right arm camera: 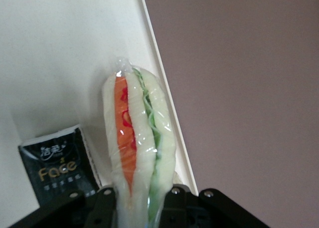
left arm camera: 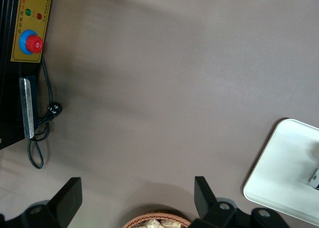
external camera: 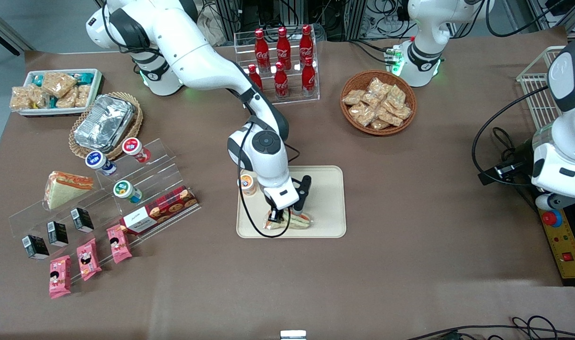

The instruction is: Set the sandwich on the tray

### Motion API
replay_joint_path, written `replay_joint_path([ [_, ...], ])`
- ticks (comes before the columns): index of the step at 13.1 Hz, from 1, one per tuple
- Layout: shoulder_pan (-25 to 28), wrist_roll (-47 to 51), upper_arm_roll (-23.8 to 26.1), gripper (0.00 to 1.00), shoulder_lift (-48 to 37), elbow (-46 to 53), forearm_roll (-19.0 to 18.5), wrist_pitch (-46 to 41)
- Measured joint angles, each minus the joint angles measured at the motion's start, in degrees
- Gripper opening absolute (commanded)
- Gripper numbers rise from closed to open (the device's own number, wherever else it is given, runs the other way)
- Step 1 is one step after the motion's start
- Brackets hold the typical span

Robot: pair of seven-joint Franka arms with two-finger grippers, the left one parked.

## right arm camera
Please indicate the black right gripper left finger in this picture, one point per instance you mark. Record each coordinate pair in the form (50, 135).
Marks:
(82, 210)

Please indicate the plastic triangle sandwich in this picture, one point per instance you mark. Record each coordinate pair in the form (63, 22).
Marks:
(144, 138)

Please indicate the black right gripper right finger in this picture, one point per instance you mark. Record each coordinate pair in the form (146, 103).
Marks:
(214, 210)

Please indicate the cream plastic serving tray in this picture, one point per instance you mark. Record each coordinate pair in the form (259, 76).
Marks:
(62, 38)

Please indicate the black tissue pack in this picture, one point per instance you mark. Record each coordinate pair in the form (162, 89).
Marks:
(59, 163)

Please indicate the brown table cover cloth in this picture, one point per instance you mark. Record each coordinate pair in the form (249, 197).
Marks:
(249, 88)

